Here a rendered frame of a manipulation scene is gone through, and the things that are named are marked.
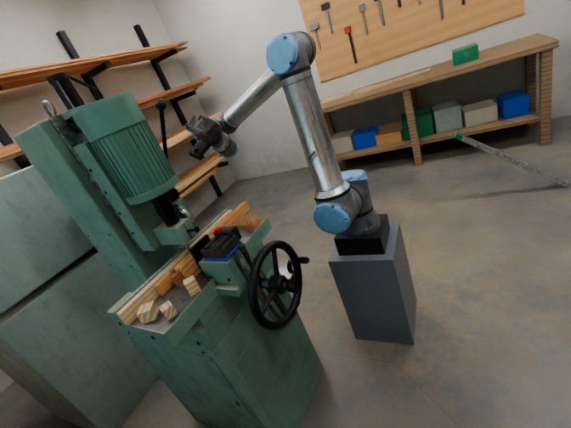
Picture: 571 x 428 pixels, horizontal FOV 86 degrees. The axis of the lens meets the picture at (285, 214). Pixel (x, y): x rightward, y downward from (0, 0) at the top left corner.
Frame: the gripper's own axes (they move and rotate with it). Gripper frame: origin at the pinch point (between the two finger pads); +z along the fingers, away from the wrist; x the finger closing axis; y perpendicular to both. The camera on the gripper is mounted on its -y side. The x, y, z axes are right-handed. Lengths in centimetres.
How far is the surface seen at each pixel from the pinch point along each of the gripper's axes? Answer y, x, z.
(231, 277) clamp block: -38, 40, 6
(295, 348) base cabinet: -68, 66, -43
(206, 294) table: -47, 35, 6
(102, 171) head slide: -25.1, -10.7, 15.8
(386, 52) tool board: 184, 16, -242
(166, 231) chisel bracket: -36.3, 10.5, 1.9
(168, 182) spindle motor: -19.5, 9.4, 10.9
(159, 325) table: -57, 30, 17
